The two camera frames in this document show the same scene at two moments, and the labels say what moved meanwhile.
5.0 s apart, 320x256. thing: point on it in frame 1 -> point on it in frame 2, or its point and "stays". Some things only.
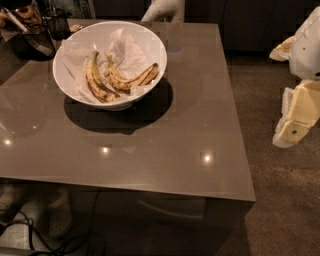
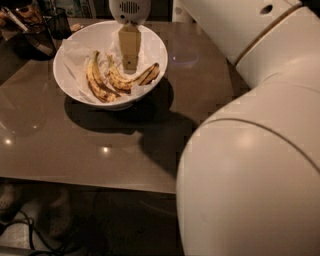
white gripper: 307,50 -> 130,11
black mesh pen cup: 56,20 stays
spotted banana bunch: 125,84 stays
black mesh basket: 24,33 stays
